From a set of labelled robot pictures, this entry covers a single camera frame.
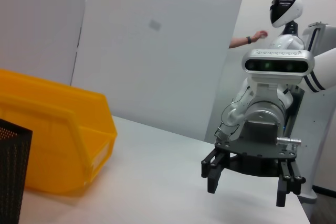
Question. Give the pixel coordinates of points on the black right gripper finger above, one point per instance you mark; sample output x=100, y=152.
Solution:
x=287, y=182
x=212, y=174

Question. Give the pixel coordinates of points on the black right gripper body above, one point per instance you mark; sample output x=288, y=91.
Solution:
x=257, y=155

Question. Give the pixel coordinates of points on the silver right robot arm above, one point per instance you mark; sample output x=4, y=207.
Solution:
x=267, y=111

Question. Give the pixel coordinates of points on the person's bare forearm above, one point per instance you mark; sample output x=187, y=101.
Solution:
x=237, y=42

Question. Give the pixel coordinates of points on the black mesh pen holder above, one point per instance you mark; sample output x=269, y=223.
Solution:
x=13, y=171

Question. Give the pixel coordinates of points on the person's bare hand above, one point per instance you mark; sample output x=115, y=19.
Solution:
x=259, y=35

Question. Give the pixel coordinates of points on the white robot torso column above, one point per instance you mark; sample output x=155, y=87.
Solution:
x=320, y=129

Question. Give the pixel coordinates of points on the black wristwatch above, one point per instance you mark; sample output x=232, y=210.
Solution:
x=249, y=40

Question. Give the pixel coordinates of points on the white humanoid robot black visor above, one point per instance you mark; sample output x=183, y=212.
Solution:
x=288, y=6

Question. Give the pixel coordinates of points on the yellow plastic bin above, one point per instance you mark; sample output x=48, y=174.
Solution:
x=52, y=119

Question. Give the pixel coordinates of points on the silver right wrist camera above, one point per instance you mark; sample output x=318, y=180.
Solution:
x=278, y=64

